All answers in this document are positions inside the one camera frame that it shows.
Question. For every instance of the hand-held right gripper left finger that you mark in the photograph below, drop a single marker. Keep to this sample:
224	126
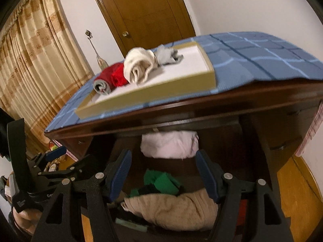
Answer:
121	174

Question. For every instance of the shallow cardboard tray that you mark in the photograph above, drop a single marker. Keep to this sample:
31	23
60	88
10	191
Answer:
171	80

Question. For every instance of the beige sock roll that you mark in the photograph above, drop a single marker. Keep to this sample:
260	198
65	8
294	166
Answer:
176	211

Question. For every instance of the brown wooden door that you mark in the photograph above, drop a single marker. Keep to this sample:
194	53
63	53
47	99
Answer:
146	12

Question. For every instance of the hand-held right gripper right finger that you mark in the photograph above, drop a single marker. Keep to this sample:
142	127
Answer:
207	175

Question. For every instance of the dark red sock roll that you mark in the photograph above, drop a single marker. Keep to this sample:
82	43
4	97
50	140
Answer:
104	79

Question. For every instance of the green black sock bundle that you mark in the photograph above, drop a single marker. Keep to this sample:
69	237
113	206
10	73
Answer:
161	181

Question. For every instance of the plain red underwear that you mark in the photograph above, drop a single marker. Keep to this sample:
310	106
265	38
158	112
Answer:
119	77

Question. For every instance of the dark wooden desk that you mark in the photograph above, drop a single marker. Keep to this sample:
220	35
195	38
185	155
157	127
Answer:
265	111

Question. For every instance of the beige patterned curtain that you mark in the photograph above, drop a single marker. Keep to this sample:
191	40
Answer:
32	68

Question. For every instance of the pink fringed cloth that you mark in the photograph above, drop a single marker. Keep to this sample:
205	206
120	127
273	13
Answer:
311	131

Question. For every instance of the tasselled curtain tieback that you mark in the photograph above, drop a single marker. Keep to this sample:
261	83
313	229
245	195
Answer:
101	61

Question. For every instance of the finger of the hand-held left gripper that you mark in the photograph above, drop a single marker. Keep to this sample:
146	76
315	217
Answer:
56	153
84	165

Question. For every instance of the metal wall hook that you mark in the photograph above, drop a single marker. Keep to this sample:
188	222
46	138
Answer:
88	34

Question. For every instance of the person's left hand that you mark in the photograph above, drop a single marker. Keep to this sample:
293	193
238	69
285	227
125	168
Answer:
26	221

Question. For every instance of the blue plaid tablecloth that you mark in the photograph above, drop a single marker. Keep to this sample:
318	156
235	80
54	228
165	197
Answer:
252	60

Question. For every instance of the brass door knob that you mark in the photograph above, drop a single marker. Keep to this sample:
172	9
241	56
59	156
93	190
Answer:
125	34

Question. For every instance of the cream white sock roll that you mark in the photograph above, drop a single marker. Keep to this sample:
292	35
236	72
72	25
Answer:
138	63

